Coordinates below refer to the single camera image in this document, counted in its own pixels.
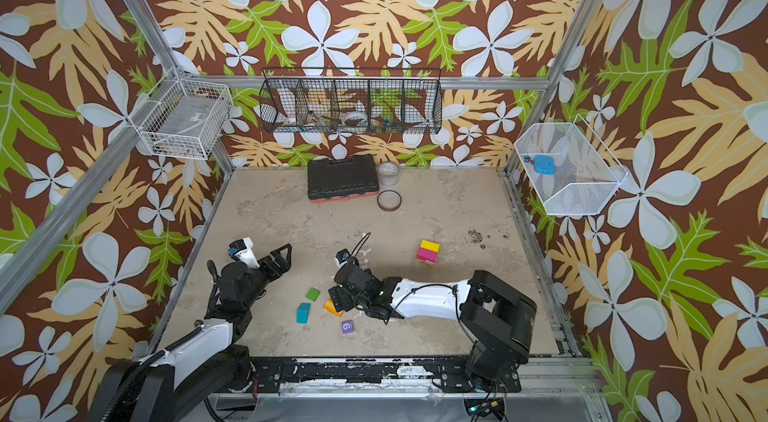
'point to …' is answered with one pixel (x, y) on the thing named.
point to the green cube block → (313, 293)
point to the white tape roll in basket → (355, 119)
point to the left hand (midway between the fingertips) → (279, 247)
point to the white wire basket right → (568, 166)
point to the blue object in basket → (543, 164)
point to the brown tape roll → (389, 200)
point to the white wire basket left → (183, 116)
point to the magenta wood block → (426, 255)
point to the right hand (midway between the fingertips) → (339, 288)
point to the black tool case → (331, 180)
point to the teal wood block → (303, 313)
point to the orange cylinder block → (330, 307)
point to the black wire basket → (351, 100)
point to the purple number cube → (347, 326)
